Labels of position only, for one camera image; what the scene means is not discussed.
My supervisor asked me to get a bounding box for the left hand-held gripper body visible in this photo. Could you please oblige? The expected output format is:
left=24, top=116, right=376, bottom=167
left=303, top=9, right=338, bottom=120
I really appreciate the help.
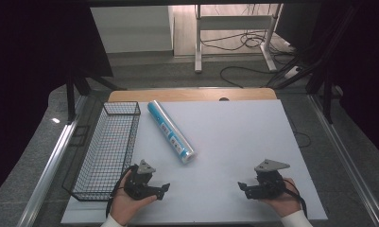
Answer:
left=123, top=159, right=157, bottom=201

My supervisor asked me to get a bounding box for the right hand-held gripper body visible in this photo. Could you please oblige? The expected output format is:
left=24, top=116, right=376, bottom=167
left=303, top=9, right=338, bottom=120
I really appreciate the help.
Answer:
left=253, top=158, right=291, bottom=201

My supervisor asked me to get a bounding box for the person's right hand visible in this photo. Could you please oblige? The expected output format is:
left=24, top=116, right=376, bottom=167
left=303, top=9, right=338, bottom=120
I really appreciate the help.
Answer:
left=260, top=177, right=302, bottom=218

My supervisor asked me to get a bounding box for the person's left hand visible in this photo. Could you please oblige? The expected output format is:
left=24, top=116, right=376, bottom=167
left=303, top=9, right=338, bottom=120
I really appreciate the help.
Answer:
left=109, top=169, right=159, bottom=227

